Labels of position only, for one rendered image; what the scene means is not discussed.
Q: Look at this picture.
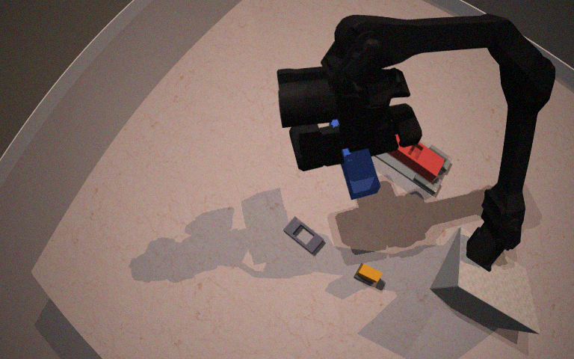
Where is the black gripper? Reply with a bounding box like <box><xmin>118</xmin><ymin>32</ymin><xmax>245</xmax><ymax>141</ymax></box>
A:
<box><xmin>289</xmin><ymin>103</ymin><xmax>422</xmax><ymax>171</ymax></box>

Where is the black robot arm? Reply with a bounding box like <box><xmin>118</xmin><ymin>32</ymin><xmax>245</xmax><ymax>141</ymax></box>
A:
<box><xmin>277</xmin><ymin>13</ymin><xmax>555</xmax><ymax>271</ymax></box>

